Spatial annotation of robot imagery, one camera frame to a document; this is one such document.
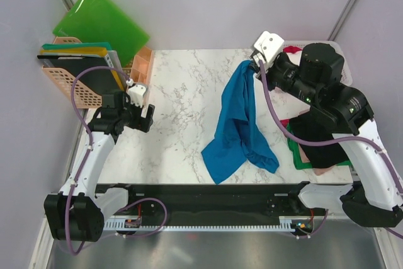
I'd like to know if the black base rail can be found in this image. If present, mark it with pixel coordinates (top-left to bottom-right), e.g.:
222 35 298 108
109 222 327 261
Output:
96 182 344 226

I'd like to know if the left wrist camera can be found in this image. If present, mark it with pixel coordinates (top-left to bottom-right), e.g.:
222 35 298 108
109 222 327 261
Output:
127 83 148 108

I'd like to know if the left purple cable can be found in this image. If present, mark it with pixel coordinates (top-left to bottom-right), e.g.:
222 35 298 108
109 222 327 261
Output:
55 66 168 256

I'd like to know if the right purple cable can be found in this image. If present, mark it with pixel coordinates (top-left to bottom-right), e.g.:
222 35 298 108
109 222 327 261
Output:
258 60 403 239

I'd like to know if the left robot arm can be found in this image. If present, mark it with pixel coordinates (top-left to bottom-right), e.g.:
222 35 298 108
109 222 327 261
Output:
44 84 155 242

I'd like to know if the yellow folder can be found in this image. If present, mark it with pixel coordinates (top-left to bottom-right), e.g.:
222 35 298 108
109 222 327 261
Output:
40 47 108 57

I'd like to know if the pink folded t-shirt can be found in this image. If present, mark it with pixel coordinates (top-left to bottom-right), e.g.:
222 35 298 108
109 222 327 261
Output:
292 110 336 176

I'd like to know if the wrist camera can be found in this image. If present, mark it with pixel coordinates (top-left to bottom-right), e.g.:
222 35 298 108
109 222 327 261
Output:
252 31 285 69
127 83 148 108

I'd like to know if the red t-shirt in basket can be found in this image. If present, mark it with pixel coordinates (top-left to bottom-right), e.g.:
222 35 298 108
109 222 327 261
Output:
283 45 302 54

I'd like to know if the white cable duct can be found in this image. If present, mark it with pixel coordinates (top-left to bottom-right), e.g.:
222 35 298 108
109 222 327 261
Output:
103 215 315 232

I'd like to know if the black folded t-shirt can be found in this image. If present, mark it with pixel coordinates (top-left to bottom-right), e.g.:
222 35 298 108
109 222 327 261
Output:
287 113 352 170

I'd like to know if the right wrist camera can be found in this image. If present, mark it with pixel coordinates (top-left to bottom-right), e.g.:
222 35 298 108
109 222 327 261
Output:
252 31 285 69

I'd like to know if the black folder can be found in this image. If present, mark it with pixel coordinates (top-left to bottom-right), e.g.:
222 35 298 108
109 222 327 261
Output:
37 54 123 100

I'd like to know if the green plastic board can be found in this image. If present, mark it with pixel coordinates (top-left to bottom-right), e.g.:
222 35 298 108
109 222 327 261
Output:
53 0 150 66

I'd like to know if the red folded t-shirt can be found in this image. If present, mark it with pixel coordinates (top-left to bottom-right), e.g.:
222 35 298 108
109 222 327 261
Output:
280 119 290 132

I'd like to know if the orange file rack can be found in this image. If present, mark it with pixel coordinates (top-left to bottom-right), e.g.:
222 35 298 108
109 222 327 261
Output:
42 37 101 109

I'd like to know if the teal folder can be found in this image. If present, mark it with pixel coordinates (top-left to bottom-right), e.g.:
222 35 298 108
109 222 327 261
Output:
42 42 113 50

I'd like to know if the purple cable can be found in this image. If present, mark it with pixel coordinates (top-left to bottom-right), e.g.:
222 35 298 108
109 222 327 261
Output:
55 66 168 256
258 60 403 239

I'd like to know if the white plastic basket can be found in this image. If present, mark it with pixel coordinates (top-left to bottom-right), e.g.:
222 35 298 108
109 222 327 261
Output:
283 40 353 86

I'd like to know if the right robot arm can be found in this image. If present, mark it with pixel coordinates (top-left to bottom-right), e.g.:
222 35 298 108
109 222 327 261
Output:
251 33 402 228

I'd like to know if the blue t-shirt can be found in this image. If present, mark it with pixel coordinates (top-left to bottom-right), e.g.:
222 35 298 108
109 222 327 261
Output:
201 60 280 184

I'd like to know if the green folded t-shirt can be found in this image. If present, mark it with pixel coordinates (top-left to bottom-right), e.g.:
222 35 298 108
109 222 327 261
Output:
286 123 353 170

